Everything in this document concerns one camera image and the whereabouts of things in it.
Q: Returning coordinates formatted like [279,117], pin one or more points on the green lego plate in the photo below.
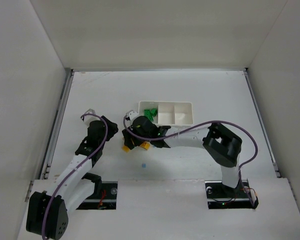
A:
[147,113]

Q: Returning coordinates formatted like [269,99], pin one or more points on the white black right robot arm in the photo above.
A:
[223,145]

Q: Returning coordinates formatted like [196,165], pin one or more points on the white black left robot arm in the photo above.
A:
[49,210]

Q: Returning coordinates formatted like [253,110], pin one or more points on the white three-compartment plastic bin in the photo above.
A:
[169,112]

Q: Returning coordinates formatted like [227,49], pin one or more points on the aluminium table rail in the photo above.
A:
[45,163]
[261,122]

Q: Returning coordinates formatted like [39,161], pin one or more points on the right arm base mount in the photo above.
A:
[220,196]

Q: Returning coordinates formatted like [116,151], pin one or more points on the right aluminium table rail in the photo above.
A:
[261,122]

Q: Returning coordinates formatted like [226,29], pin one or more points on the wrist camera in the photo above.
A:
[131,115]
[88,116]

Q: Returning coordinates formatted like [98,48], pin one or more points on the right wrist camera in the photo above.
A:
[131,115]

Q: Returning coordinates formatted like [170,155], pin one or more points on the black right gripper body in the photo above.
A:
[127,139]

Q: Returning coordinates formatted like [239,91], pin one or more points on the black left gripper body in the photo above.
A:
[110,125]

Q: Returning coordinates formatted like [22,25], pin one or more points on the green square lego brick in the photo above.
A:
[153,113]

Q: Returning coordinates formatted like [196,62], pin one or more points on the yellow curved lego brick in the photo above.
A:
[145,145]

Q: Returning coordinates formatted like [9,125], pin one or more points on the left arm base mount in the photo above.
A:
[104,196]

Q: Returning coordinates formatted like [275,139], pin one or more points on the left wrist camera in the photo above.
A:
[88,116]

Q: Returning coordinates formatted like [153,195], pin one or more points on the left aluminium table rail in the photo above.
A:
[45,163]

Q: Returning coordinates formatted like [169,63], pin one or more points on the yellow lego brick under stack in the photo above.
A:
[127,148]

